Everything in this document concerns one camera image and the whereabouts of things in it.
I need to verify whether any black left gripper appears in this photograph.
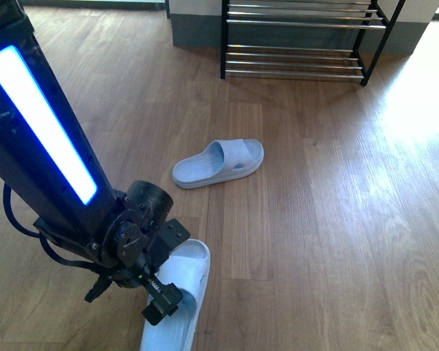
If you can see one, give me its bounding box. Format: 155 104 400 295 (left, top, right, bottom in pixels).
85 219 190 325

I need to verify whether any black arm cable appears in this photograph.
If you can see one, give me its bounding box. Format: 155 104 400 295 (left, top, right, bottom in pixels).
2 182 107 271

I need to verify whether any black metal shoe rack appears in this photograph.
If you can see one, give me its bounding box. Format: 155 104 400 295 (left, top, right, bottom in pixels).
220 1 405 86

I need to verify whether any light blue slide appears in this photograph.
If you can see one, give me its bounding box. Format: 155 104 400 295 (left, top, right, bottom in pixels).
172 139 264 189
139 238 211 351

